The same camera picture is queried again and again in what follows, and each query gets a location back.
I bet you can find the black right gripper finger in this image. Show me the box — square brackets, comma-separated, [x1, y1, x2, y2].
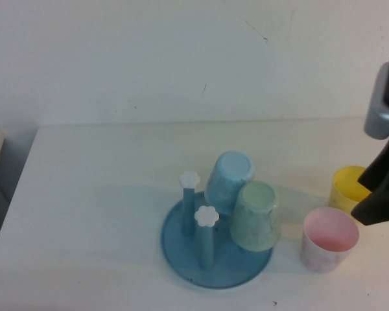
[350, 177, 389, 226]
[358, 122, 389, 194]

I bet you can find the pale green plastic cup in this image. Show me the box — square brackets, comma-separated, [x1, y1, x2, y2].
[230, 181, 282, 253]

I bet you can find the yellow plastic cup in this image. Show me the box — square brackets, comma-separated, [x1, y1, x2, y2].
[328, 165, 373, 214]

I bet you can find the pink plastic cup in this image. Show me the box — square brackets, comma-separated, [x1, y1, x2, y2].
[300, 207, 360, 274]

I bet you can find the light blue plastic cup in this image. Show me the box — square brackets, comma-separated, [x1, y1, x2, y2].
[203, 150, 256, 216]

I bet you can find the blue cup stand with pegs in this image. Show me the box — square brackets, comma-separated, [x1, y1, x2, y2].
[161, 170, 275, 290]

